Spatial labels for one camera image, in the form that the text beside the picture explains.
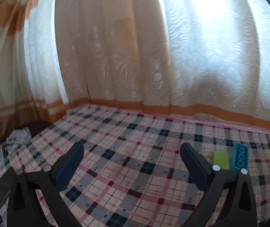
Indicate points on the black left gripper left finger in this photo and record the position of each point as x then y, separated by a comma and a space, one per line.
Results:
24, 208

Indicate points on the black smartphone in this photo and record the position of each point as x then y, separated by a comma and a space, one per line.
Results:
5, 185

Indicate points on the cream lace curtain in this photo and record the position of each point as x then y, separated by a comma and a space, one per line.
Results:
208, 59

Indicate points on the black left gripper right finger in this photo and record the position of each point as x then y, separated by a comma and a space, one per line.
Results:
239, 208

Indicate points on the blue toy brick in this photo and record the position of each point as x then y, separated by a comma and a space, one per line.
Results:
239, 158

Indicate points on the plaid tablecloth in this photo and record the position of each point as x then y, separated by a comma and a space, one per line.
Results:
131, 173

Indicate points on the lime green toy brick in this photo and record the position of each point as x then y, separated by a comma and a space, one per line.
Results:
221, 159

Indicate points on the white patterned cloth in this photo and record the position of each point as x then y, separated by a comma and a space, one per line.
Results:
16, 140

